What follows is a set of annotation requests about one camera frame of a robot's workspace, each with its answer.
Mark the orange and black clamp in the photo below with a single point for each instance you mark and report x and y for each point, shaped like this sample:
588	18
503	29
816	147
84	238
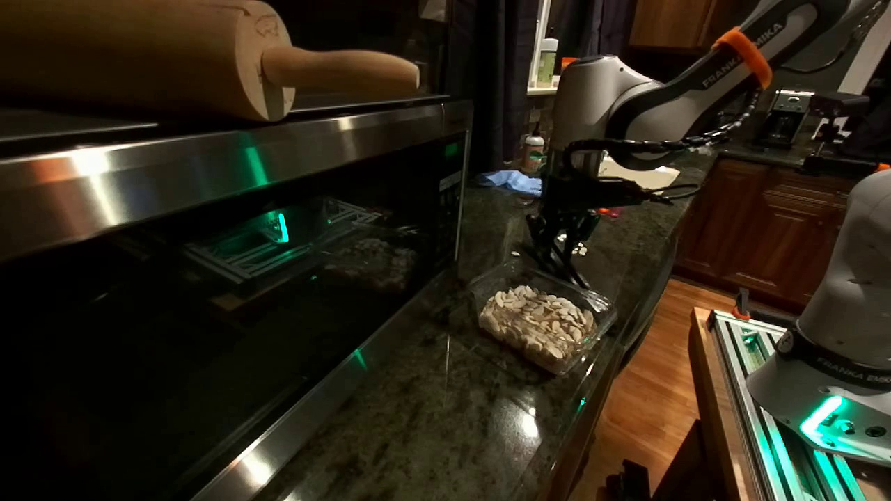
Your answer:
741	305

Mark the small jar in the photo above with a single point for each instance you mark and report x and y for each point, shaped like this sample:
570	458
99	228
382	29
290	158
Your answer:
532	154

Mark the glass dish with food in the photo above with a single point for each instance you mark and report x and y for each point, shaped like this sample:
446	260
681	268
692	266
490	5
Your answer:
538	324

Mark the grey Franka robot arm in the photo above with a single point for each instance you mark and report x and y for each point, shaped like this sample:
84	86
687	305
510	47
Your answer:
593	92

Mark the stainless microwave oven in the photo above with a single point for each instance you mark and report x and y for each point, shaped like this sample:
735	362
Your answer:
231	176

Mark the brown wooden wall cabinet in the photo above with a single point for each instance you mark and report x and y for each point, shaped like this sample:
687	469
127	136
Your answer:
678	22

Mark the wooden rolling pin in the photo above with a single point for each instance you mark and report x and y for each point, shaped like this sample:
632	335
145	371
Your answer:
139	57

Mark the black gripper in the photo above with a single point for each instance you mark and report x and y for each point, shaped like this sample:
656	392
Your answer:
586	197

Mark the aluminium profile frame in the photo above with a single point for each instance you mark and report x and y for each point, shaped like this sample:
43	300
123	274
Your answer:
741	352

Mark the orange cup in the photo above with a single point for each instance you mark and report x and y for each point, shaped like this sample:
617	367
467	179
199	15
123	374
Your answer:
567	61

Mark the clear plastic container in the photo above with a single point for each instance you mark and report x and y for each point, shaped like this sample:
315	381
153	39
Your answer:
490	282

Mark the green and white bottle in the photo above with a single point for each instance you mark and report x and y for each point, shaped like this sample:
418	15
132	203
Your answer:
547	58

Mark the coffee maker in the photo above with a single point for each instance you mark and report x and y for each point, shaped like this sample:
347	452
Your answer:
790	119

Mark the blue cloth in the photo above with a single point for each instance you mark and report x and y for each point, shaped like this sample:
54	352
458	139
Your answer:
510	181

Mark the brown wooden base cabinet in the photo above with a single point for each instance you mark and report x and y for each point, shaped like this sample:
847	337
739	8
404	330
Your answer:
762	231

